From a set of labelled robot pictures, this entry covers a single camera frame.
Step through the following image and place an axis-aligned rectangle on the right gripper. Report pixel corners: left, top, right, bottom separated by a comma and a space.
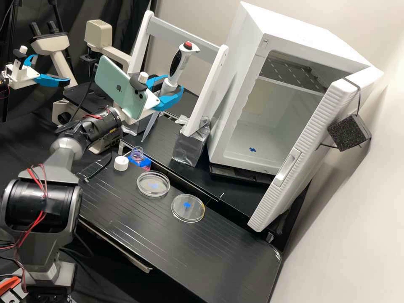
119, 74, 185, 126

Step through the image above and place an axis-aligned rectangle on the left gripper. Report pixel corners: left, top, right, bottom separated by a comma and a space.
5, 54, 71, 91

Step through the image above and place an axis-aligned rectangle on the pipette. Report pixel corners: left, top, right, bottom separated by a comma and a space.
141, 41, 200, 143

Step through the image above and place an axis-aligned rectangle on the white pipette stand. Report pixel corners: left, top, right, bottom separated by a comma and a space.
128, 10, 230, 167

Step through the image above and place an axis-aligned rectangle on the cream microscope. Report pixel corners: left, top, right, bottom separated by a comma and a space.
30, 19, 133, 155

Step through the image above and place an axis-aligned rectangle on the left phone holder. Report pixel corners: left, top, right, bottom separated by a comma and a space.
12, 45, 29, 72

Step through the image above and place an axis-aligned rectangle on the small bottle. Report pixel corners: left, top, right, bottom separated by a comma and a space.
130, 146, 145, 163

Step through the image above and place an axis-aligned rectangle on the white cap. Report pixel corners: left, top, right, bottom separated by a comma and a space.
113, 155, 130, 172

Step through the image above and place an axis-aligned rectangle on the white incubator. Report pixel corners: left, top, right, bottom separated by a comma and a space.
207, 1, 372, 176

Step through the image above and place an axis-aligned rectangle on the petri dish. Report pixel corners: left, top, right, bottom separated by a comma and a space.
136, 170, 171, 198

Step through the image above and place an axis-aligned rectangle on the petri dish lid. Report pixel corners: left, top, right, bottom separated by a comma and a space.
170, 193, 206, 223

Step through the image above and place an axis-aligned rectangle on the incubator door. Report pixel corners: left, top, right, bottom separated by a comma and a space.
247, 66, 385, 233

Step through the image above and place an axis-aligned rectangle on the right wrist camera phone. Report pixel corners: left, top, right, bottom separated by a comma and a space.
94, 55, 161, 120

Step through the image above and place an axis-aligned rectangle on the black cable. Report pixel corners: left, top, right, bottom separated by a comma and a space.
75, 77, 96, 123

